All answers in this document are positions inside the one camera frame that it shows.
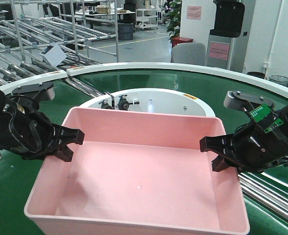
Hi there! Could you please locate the steel conveyor rollers right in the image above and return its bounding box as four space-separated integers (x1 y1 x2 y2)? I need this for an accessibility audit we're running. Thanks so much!
239 173 288 223

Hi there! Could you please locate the white inner conveyor ring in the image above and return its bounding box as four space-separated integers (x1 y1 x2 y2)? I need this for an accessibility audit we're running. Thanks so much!
78 88 216 118

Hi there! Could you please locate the metal roller rack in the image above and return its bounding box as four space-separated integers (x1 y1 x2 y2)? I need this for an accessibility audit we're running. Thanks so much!
0 0 118 86

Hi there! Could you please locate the wire mesh waste bin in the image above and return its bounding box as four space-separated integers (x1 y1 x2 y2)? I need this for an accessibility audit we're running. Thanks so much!
269 75 288 87

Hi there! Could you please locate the white shelf cart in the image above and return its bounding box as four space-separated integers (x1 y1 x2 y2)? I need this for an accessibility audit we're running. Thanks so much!
135 8 158 30

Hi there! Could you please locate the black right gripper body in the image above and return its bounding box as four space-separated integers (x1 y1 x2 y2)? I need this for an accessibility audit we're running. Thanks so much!
232 119 288 173

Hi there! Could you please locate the grey chair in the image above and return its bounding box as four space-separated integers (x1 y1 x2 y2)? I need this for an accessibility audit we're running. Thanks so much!
171 43 206 66

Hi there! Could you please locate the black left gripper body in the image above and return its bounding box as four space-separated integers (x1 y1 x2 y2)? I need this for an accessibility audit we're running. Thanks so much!
1 95 57 160

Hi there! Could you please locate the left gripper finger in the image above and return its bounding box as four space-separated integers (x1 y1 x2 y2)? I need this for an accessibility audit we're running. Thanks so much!
52 124 84 145
46 145 73 162

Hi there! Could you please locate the pink wall notice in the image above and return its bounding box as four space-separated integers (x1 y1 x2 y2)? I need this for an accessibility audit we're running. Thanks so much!
187 6 202 20

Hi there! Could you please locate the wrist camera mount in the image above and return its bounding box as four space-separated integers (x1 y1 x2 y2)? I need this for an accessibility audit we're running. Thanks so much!
11 82 55 102
223 91 275 111

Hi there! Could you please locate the pink plastic bin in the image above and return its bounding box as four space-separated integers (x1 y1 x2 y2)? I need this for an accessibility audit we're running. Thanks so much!
24 107 250 235

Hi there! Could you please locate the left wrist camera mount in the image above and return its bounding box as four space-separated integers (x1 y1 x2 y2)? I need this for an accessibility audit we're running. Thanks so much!
11 82 55 102

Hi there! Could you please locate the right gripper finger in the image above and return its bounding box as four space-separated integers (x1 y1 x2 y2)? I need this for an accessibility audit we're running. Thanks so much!
199 135 233 152
211 155 237 172

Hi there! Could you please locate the black and silver kiosk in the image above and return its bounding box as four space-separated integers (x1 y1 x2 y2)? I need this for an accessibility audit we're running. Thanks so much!
207 0 245 70

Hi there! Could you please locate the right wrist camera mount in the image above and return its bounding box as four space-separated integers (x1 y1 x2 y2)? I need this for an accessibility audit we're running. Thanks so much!
223 91 275 111

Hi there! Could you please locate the green potted plant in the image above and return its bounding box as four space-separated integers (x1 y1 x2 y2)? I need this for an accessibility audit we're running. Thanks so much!
166 0 182 40

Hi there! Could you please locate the white outer conveyor rim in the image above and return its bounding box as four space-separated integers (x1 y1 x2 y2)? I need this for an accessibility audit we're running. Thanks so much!
0 62 288 99

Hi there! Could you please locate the white box on rack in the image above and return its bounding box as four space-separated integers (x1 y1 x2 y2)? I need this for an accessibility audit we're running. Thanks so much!
40 43 67 67

